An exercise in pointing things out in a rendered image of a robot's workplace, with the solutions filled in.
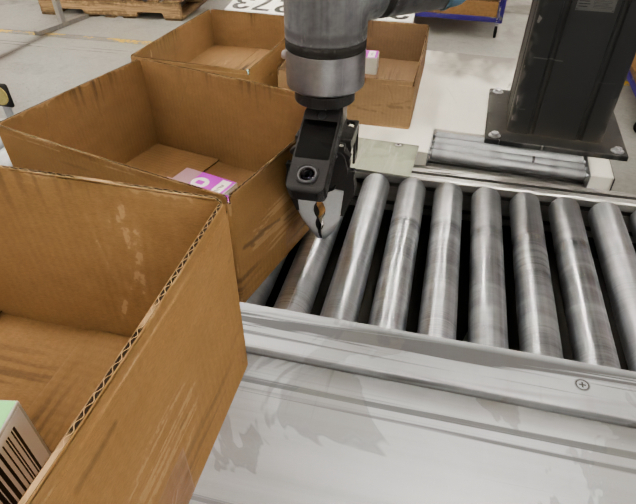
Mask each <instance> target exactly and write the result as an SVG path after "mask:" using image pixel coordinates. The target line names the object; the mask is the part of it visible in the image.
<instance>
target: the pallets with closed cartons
mask: <svg viewBox="0 0 636 504"><path fill-rule="evenodd" d="M159 1H161V0H147V1H143V0H60V3H61V6H62V10H63V12H64V11H65V10H67V9H82V10H83V12H84V13H85V14H88V15H89V16H100V15H105V17H110V18H116V17H117V16H123V18H136V17H137V16H139V15H140V14H142V13H143V12H148V13H162V14H163V17H164V18H165V20H169V21H183V20H184V19H185V18H187V17H188V16H189V15H190V14H192V13H193V12H194V11H195V10H196V9H198V8H199V7H200V6H201V5H203V4H204V3H205V2H206V1H207V0H185V1H186V2H187V3H185V4H184V5H183V6H182V4H181V2H183V1H184V0H163V1H162V2H159ZM38 2H39V5H40V8H41V11H42V14H52V15H56V13H55V10H54V7H53V3H52V0H38Z"/></svg>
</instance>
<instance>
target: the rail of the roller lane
mask: <svg viewBox="0 0 636 504"><path fill-rule="evenodd" d="M4 119H5V118H0V121H2V120H4ZM374 173H376V172H369V171H363V170H356V171H355V177H356V180H357V185H356V191H355V194H354V197H353V199H352V202H351V203H350V205H356V202H357V199H358V196H359V193H360V190H361V187H362V184H363V181H364V179H365V178H366V177H367V176H368V175H370V174H374ZM377 174H381V175H383V176H385V177H386V178H387V180H388V181H389V184H390V189H389V193H388V197H387V201H386V205H385V210H392V211H393V209H394V204H395V200H396V195H397V191H398V186H399V184H400V183H401V182H402V181H403V180H405V179H407V178H416V179H419V180H420V181H421V182H422V183H423V184H424V185H425V188H426V194H425V200H424V207H423V214H422V215H429V216H431V215H432V207H433V199H434V192H435V190H436V188H437V187H438V186H439V185H441V184H443V183H447V182H450V183H454V184H456V185H458V186H459V187H460V188H461V190H462V192H463V202H462V220H466V221H471V197H472V195H473V193H474V192H475V191H476V190H478V189H479V188H482V187H490V188H493V189H495V190H496V191H497V192H498V193H499V194H500V197H501V213H502V225H503V226H510V213H509V202H510V200H511V199H512V197H513V196H514V195H516V194H518V193H520V192H530V193H533V194H534V195H536V196H537V198H538V199H539V202H540V208H541V215H542V221H543V228H544V231H548V232H551V227H550V222H549V216H548V207H549V205H550V204H551V202H552V201H554V200H555V199H557V198H560V197H570V198H573V199H574V200H576V201H577V202H578V204H579V206H580V210H581V214H582V218H583V222H584V226H585V230H586V233H587V237H592V238H593V236H592V232H591V228H590V225H589V221H588V212H589V210H590V209H591V208H592V207H593V206H594V205H596V204H598V203H601V202H611V203H614V204H615V205H617V206H618V207H619V208H620V211H621V214H622V216H623V219H624V222H625V225H626V228H627V230H628V233H629V236H630V239H631V241H632V243H635V240H634V237H633V234H632V232H631V229H630V226H629V222H628V221H629V217H630V216H631V214H632V213H633V212H634V211H636V195H635V194H630V193H625V192H617V191H608V190H600V189H591V188H583V187H575V186H566V185H558V184H550V183H541V182H533V181H524V180H516V179H508V178H499V177H491V176H483V175H474V174H466V173H457V172H449V171H441V170H432V169H424V168H416V167H413V169H412V172H411V175H410V177H403V176H396V175H389V174H383V173H377Z"/></svg>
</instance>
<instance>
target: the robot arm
mask: <svg viewBox="0 0 636 504"><path fill-rule="evenodd" d="M465 1H466V0H283V6H284V32H285V50H283V51H282V52H281V57H282V58H283V59H286V78H287V85H288V86H289V87H290V89H291V90H293V91H294V92H295V100H296V102H297V103H299V104H300V105H302V106H304V107H307V108H306V109H305V111H304V115H303V119H302V123H301V126H300V129H299V130H298V132H297V134H296V135H295V140H296V142H295V143H296V144H295V145H293V146H292V147H291V149H290V153H291V154H292V155H293V156H292V160H288V161H287V162H286V164H285V165H286V169H287V172H286V188H287V191H288V193H289V195H290V197H291V200H292V202H293V204H294V206H295V208H296V210H298V211H299V213H300V215H301V217H302V219H303V220H304V222H305V223H306V225H307V226H308V227H309V229H310V230H311V231H312V232H313V233H314V234H315V236H316V237H317V238H323V239H325V238H326V237H327V236H329V235H330V234H331V233H332V232H333V231H334V229H335V228H336V226H337V225H338V223H339V222H340V220H341V218H342V217H343V215H344V214H345V212H346V210H347V208H348V207H349V205H350V203H351V202H352V199H353V197H354V194H355V191H356V185H357V180H356V177H355V171H356V168H352V167H350V166H351V156H352V153H351V151H352V148H353V160H352V164H355V161H356V159H357V156H358V138H359V121H358V120H349V119H347V106H348V105H350V104H351V103H353V101H354V100H355V92H357V91H358V90H360V89H361V88H362V87H363V86H364V82H365V64H366V45H367V27H368V21H369V20H376V19H380V18H387V17H394V16H400V15H407V14H413V13H420V12H426V11H433V10H440V11H445V10H447V9H448V8H451V7H455V6H458V5H460V4H462V3H463V2H465ZM350 124H353V125H354V127H352V126H349V125H350ZM317 202H323V205H324V207H325V212H324V215H323V217H322V220H323V225H322V228H321V223H320V221H319V218H318V216H319V209H318V207H317Z"/></svg>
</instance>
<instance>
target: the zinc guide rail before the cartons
mask: <svg viewBox="0 0 636 504"><path fill-rule="evenodd" d="M240 309H241V316H242V324H243V331H244V338H245V346H246V353H249V354H255V355H260V356H265V357H270V358H275V359H280V360H285V361H291V362H296V363H301V364H306V365H311V366H316V367H322V368H327V369H332V370H337V371H342V372H347V373H352V374H358V375H363V376H368V377H373V378H378V379H383V380H388V381H394V382H399V383H404V384H409V385H414V386H419V387H425V388H430V389H435V390H440V391H445V392H450V393H455V394H461V395H466V396H471V397H476V398H481V399H486V400H491V401H497V402H502V403H507V404H512V405H517V406H522V407H528V408H533V409H538V410H543V411H548V412H553V413H558V414H564V415H569V416H574V417H579V418H584V419H589V420H594V421H600V422H605V423H610V424H615V425H620V426H625V427H631V428H636V372H635V371H629V370H624V369H618V368H612V367H607V366H601V365H595V364H590V363H584V362H578V361H573V360H567V359H561V358H556V357H550V356H544V355H538V354H533V353H527V352H521V351H516V350H510V349H504V348H499V347H493V346H487V345H482V344H476V343H470V342H465V341H459V340H453V339H448V338H442V337H436V336H431V335H425V334H419V333H414V332H408V331H402V330H396V329H391V328H385V327H379V326H374V325H368V324H362V323H357V322H351V321H345V320H340V319H334V318H328V317H323V316H317V315H311V314H306V313H300V312H294V311H289V310H283V309H277V308H271V307H266V306H260V305H254V304H249V303H243V302H240Z"/></svg>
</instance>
